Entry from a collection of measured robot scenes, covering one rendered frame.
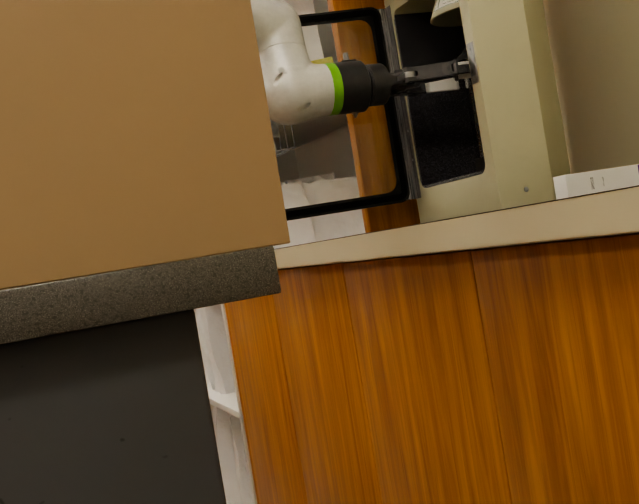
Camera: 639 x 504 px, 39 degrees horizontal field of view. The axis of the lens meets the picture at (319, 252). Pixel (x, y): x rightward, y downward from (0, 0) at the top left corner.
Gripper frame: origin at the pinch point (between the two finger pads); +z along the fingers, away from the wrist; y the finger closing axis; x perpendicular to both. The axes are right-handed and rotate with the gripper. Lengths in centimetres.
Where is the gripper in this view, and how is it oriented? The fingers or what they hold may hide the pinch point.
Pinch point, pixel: (462, 75)
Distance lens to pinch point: 176.5
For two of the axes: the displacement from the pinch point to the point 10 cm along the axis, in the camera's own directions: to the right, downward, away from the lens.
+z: 9.3, -1.5, 3.3
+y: -3.3, 0.5, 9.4
